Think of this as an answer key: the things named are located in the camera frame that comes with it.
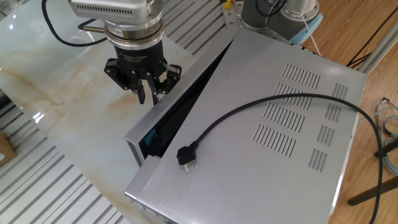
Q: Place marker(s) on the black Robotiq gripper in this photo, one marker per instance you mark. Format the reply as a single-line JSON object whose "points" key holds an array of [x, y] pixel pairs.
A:
{"points": [[140, 62]]}

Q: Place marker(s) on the silver microwave door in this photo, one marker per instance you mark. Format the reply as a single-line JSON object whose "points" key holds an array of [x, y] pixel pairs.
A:
{"points": [[164, 105]]}

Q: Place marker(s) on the wooden block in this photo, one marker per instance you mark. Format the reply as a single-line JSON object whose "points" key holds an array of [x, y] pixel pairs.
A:
{"points": [[6, 149]]}

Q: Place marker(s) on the glossy marble pattern sheet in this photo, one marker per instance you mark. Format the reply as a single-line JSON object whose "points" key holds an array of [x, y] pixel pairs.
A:
{"points": [[62, 93]]}

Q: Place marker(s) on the silver microwave body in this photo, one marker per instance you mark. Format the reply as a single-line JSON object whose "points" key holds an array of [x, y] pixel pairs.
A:
{"points": [[248, 174]]}

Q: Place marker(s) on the yellow connector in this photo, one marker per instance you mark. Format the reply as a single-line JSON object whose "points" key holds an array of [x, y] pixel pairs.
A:
{"points": [[227, 3]]}

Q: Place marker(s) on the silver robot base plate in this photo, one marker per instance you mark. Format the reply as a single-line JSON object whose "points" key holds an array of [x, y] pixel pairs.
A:
{"points": [[231, 19]]}

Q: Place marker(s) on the aluminium profile post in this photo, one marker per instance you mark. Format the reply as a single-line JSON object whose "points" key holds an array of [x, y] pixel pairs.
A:
{"points": [[379, 46]]}

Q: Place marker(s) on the dark wooden furniture legs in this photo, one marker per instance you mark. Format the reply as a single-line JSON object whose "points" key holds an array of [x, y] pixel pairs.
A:
{"points": [[373, 189]]}

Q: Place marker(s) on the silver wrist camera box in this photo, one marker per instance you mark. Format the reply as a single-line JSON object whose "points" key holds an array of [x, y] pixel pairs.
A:
{"points": [[105, 11]]}

